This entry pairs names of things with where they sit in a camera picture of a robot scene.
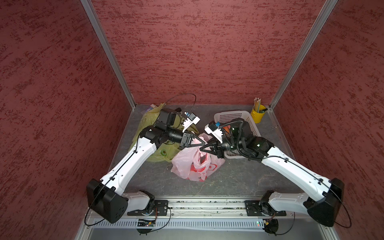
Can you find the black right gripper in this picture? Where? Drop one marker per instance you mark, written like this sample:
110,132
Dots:
218,147

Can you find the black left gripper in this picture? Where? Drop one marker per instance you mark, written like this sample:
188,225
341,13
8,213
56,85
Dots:
185,141

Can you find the pink plastic bag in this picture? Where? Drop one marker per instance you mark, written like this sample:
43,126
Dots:
194,165

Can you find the green avocado plastic bag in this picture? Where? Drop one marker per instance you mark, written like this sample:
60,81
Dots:
153,141

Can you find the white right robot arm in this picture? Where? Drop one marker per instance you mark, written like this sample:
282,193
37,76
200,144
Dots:
321,199

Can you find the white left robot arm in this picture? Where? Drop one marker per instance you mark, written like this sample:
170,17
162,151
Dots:
107,196

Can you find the white plastic basket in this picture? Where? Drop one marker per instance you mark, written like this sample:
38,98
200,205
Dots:
253,144

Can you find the yellow pencil cup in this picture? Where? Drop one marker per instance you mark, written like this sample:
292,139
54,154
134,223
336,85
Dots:
257,114

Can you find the colored pencils bundle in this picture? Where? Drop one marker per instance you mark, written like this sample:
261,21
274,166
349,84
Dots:
257,104

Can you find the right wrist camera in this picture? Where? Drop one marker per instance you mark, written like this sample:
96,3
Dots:
213,129

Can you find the aluminium front rail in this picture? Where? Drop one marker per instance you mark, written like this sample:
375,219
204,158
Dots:
291,227

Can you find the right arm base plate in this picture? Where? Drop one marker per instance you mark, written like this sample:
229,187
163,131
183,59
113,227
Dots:
255,209

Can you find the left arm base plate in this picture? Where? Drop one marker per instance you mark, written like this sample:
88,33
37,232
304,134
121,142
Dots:
155,208

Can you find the white slotted cable duct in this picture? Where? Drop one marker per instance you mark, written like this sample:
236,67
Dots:
248,225

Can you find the right aluminium corner post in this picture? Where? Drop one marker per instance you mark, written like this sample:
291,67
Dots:
317,26

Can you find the aluminium corner post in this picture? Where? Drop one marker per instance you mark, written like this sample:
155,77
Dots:
97,26
317,26

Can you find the left aluminium corner post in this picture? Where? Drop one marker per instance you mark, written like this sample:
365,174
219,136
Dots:
97,26

